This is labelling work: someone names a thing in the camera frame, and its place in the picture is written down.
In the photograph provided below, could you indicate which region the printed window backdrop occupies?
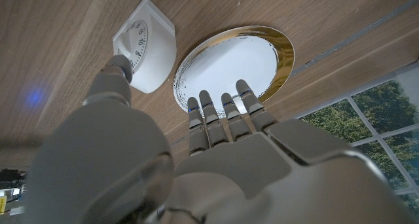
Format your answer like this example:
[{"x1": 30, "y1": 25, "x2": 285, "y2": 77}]
[{"x1": 294, "y1": 66, "x2": 419, "y2": 215}]

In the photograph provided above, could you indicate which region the white kitchen timer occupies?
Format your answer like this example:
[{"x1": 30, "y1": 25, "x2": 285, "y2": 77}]
[{"x1": 112, "y1": 0, "x2": 177, "y2": 94}]

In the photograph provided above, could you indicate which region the white gold-rimmed paper plate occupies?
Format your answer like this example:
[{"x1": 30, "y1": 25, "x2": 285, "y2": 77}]
[{"x1": 172, "y1": 25, "x2": 295, "y2": 119}]

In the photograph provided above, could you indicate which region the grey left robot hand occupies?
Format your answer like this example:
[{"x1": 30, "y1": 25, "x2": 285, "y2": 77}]
[{"x1": 24, "y1": 54, "x2": 417, "y2": 224}]

